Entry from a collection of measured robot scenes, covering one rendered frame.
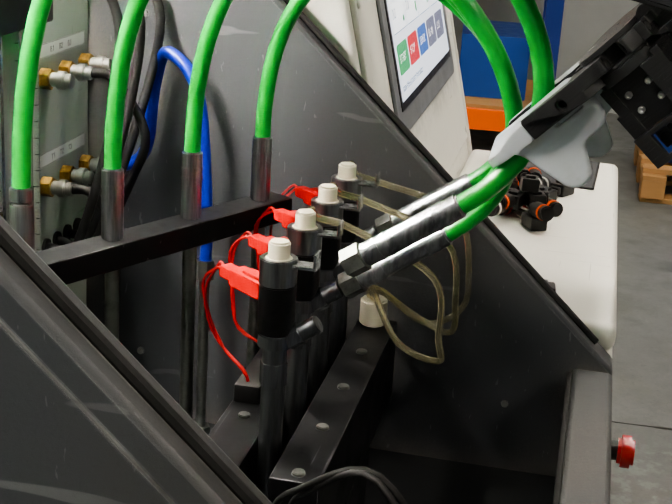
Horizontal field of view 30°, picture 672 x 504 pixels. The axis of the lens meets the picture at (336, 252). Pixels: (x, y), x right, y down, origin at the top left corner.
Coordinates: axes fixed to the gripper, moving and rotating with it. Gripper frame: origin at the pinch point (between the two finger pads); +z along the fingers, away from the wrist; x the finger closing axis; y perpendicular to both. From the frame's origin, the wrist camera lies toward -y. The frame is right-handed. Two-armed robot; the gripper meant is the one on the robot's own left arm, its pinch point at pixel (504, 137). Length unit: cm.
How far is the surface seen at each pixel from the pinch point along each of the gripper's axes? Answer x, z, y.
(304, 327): -7.0, 18.8, 0.9
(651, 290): 300, 174, 101
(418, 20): 62, 35, -12
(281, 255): -6.4, 16.3, -4.1
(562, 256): 48, 33, 19
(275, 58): 16.9, 21.8, -16.6
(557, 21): 467, 213, 17
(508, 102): 7.1, 1.9, -1.1
